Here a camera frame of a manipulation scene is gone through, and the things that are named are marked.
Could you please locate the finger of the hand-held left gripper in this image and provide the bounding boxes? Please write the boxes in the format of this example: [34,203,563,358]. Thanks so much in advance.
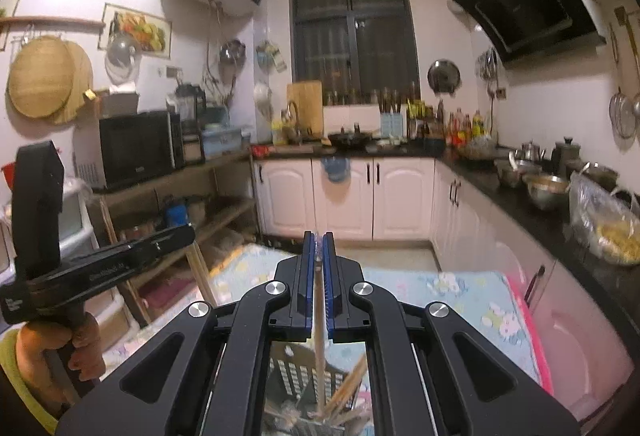
[118,225,197,279]

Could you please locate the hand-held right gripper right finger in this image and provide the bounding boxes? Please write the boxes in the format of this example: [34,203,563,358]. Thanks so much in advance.
[322,231,583,436]

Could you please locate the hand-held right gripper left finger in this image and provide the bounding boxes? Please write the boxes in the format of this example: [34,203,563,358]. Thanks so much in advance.
[55,230,321,436]

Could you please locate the slim bamboo chopstick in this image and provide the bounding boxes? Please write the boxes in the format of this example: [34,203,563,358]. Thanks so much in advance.
[324,355,370,423]
[313,261,324,419]

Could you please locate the green perforated utensil holder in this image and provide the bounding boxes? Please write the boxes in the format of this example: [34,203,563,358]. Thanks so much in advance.
[262,341,373,436]

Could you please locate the person's left forearm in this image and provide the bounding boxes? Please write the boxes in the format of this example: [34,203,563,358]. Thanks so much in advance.
[0,330,61,422]

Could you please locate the hanging kitchen utensils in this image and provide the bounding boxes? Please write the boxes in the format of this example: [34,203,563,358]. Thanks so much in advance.
[609,89,637,139]

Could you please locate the person's left hand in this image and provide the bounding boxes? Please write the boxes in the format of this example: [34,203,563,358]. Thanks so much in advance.
[16,313,107,413]

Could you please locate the blue canister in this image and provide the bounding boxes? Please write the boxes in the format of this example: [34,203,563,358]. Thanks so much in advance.
[166,201,188,227]

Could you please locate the arched panel base cabinets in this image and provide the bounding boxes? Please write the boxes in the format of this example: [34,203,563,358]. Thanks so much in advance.
[252,156,436,242]

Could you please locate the wooden shelf rack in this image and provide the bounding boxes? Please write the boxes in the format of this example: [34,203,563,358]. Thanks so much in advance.
[92,151,258,324]

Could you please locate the blue cloth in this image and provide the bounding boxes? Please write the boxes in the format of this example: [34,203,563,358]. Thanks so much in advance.
[320,157,351,183]

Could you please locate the black microwave oven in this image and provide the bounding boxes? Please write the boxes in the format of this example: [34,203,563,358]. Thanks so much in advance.
[75,110,185,191]

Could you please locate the pale blue storage box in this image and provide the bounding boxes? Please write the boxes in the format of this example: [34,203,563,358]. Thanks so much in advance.
[201,126,242,156]

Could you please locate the printed cartoon cat blanket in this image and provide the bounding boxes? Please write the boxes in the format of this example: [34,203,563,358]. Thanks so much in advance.
[102,243,553,436]

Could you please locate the black wok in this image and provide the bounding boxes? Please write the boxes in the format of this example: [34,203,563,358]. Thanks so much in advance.
[327,129,373,149]

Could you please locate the round bamboo tray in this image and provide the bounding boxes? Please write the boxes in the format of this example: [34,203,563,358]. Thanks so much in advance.
[50,41,94,124]
[7,36,76,119]

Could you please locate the black blender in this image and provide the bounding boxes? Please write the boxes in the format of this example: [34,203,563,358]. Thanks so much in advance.
[175,84,207,129]

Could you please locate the wooden cutting board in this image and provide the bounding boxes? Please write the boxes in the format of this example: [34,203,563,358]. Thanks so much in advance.
[286,80,325,137]

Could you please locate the glass pot lid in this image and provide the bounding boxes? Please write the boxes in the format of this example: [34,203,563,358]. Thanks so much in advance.
[106,32,141,84]

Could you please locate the row of sauce bottles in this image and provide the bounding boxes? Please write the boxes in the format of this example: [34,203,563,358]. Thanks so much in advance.
[407,99,493,147]

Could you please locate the steel pot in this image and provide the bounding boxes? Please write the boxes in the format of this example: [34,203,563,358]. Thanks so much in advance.
[495,159,531,187]

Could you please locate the steel colander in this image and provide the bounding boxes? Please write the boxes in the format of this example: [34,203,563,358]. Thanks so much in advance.
[219,40,247,67]

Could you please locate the hanging steel pot lid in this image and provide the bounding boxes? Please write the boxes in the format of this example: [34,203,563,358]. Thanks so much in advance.
[427,59,461,94]

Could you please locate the steel mixing bowl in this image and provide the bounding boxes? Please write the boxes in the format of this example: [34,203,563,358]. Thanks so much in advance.
[522,173,571,211]

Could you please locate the dark framed window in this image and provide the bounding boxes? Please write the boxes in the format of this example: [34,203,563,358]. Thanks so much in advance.
[290,0,420,107]

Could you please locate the glossy base cabinets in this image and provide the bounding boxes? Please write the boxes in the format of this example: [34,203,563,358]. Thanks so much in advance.
[432,161,636,417]

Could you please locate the dark lidded pot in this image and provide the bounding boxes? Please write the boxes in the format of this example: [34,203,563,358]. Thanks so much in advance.
[551,137,582,172]

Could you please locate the clear plastic bag of vegetables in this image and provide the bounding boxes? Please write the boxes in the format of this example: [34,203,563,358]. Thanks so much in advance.
[570,171,640,267]

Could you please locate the fruit wall poster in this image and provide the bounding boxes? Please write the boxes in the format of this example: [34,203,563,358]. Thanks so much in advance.
[102,4,172,52]

